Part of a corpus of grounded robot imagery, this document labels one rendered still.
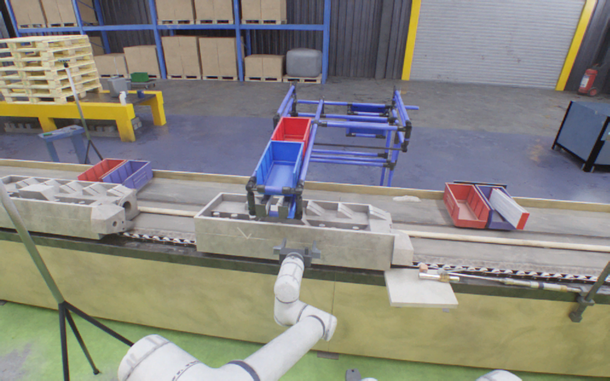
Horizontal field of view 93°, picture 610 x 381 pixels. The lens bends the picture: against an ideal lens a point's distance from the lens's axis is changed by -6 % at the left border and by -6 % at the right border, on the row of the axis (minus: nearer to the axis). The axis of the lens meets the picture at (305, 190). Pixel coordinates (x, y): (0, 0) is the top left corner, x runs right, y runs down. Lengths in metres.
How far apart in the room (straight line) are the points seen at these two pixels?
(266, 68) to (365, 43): 3.50
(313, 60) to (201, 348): 9.00
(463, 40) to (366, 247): 10.90
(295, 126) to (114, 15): 12.82
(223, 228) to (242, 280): 0.34
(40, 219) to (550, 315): 2.82
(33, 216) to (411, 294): 2.07
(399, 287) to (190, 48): 10.44
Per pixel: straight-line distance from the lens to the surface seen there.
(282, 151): 1.57
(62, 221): 2.14
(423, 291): 1.58
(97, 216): 1.93
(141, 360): 0.77
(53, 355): 2.71
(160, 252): 1.86
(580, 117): 6.39
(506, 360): 2.32
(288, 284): 1.10
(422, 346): 2.09
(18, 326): 3.05
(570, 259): 2.28
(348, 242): 1.51
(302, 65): 10.25
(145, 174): 2.61
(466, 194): 2.42
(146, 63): 12.12
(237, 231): 1.58
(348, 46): 11.60
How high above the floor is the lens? 1.89
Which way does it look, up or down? 30 degrees down
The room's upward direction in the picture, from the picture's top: 1 degrees clockwise
